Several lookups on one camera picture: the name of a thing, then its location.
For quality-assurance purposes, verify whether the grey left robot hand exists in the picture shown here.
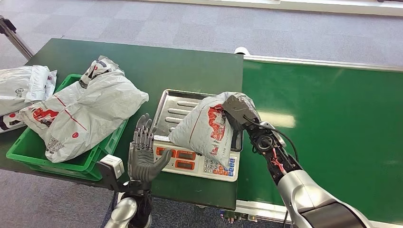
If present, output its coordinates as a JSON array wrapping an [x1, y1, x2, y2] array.
[[127, 114, 173, 183]]

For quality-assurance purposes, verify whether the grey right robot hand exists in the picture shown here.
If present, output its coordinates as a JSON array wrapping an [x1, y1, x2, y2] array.
[[222, 95, 260, 132]]

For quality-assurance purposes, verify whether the small grey mailer package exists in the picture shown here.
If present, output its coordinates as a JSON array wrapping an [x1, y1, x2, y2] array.
[[168, 92, 261, 168]]

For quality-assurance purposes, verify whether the electronic weighing scale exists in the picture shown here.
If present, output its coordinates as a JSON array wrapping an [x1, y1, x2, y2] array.
[[149, 89, 244, 183]]

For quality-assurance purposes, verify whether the large grey mailer package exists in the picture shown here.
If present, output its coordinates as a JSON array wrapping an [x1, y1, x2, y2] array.
[[17, 69, 150, 164]]

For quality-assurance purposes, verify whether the grey package with black print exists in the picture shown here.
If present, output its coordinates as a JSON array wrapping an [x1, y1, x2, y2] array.
[[78, 56, 125, 90]]

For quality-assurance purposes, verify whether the green plastic basket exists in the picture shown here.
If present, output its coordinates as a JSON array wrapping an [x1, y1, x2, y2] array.
[[6, 74, 129, 182]]

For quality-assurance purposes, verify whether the package with black-red print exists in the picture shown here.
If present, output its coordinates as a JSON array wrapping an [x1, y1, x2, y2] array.
[[0, 110, 29, 135]]

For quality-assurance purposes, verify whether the white mailer package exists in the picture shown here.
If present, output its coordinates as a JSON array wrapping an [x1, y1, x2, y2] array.
[[0, 65, 58, 117]]

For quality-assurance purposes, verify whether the green conveyor belt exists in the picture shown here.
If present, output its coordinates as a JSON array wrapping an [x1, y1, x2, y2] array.
[[234, 55, 403, 228]]

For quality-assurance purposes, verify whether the green terminal block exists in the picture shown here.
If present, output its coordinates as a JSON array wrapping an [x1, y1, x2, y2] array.
[[220, 210, 259, 223]]

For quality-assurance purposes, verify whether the metal stand leg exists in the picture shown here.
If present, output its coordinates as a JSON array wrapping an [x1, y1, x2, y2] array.
[[0, 16, 35, 60]]

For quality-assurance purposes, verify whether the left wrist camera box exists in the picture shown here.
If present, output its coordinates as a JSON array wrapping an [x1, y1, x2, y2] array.
[[96, 154, 125, 191]]

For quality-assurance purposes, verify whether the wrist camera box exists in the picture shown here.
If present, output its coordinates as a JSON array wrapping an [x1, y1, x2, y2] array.
[[231, 129, 244, 152], [96, 154, 125, 191]]

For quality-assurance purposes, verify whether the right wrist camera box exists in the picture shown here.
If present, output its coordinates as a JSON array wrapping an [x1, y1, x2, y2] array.
[[231, 129, 244, 152]]

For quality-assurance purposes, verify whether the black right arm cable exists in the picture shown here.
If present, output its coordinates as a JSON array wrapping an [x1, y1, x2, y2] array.
[[241, 115, 299, 162]]

